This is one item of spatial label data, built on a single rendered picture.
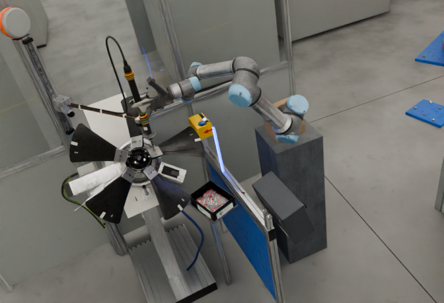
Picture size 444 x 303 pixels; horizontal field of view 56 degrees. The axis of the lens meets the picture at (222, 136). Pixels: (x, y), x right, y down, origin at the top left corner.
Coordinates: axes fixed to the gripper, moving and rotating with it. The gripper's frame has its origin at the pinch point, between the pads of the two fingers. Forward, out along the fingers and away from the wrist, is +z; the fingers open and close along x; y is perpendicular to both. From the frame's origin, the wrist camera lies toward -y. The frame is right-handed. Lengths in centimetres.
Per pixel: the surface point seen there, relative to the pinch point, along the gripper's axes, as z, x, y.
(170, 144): -12.0, 0.5, 32.1
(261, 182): -36, -60, 26
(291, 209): -37, -82, 26
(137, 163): 8.1, -6.8, 30.1
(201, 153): -25.0, -10.3, 37.4
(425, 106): -273, 61, 147
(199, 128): -36, 21, 44
